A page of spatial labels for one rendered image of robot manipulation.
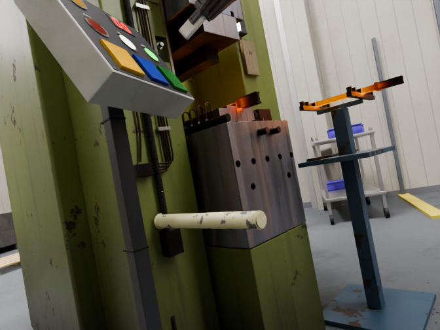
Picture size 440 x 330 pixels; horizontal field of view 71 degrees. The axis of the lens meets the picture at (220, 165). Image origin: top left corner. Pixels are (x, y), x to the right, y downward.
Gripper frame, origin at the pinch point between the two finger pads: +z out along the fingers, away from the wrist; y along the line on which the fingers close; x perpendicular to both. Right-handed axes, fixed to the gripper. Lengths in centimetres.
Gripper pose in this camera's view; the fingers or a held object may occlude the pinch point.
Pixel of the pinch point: (192, 24)
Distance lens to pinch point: 85.2
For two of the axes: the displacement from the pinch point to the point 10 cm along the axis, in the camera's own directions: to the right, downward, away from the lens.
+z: -7.1, 6.4, 3.0
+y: 3.5, -0.5, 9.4
